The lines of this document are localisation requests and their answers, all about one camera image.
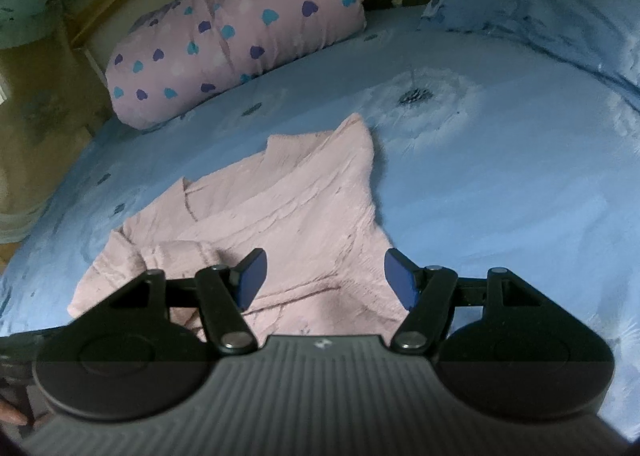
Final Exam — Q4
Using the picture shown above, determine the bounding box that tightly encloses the person's right hand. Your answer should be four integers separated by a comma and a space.
0, 400, 29, 427

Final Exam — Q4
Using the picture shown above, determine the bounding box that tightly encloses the blue pillow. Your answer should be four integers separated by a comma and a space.
419, 0, 639, 107

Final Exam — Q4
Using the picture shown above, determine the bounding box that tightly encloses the pink heart-patterned rolled blanket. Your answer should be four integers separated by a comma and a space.
105, 0, 366, 130

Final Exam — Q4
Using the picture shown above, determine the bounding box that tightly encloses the blue dandelion bed sheet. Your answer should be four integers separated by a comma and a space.
1, 8, 639, 438

